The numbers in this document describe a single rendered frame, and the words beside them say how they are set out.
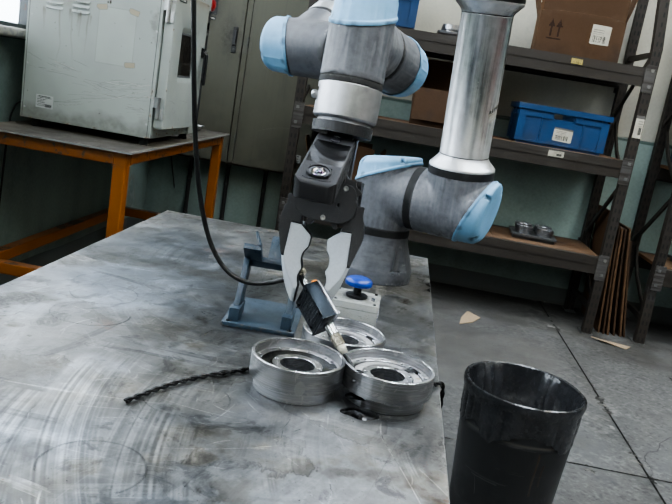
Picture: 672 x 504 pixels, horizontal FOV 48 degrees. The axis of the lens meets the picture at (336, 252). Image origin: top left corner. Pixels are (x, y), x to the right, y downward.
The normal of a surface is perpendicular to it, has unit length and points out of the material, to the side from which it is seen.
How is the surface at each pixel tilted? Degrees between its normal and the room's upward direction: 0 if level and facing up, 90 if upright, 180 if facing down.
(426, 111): 83
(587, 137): 90
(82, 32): 90
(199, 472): 0
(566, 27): 93
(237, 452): 0
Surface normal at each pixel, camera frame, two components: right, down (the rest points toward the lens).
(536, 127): -0.10, 0.20
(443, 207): -0.47, 0.23
